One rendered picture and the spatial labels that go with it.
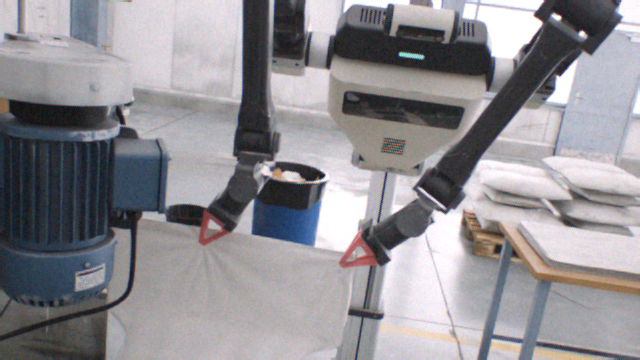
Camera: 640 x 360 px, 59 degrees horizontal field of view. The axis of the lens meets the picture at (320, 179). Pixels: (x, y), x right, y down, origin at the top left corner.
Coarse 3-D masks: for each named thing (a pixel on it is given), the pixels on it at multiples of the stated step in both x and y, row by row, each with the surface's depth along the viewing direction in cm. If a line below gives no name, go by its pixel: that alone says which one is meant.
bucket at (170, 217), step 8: (168, 208) 372; (176, 208) 378; (184, 208) 381; (192, 208) 382; (200, 208) 381; (168, 216) 357; (176, 216) 378; (184, 216) 382; (192, 216) 383; (200, 216) 381; (184, 224) 356; (192, 224) 357; (200, 224) 361
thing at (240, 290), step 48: (144, 240) 115; (192, 240) 114; (240, 240) 113; (144, 288) 118; (192, 288) 117; (240, 288) 116; (288, 288) 114; (336, 288) 113; (144, 336) 117; (192, 336) 117; (240, 336) 117; (288, 336) 117; (336, 336) 116
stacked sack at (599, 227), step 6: (558, 210) 474; (564, 216) 459; (570, 222) 448; (576, 222) 438; (582, 222) 434; (588, 222) 433; (582, 228) 428; (588, 228) 428; (594, 228) 428; (600, 228) 428; (606, 228) 428; (612, 228) 429; (618, 228) 429; (624, 228) 431; (618, 234) 444; (624, 234) 427; (630, 234) 427
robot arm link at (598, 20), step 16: (560, 0) 84; (576, 0) 83; (592, 0) 83; (608, 0) 83; (560, 16) 87; (576, 16) 84; (592, 16) 83; (608, 16) 82; (592, 32) 84; (528, 48) 122
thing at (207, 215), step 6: (204, 210) 110; (204, 216) 111; (210, 216) 110; (216, 216) 110; (204, 222) 112; (216, 222) 112; (222, 222) 111; (204, 228) 112; (222, 228) 111; (204, 234) 113; (216, 234) 112; (222, 234) 112; (198, 240) 114; (204, 240) 114; (210, 240) 113
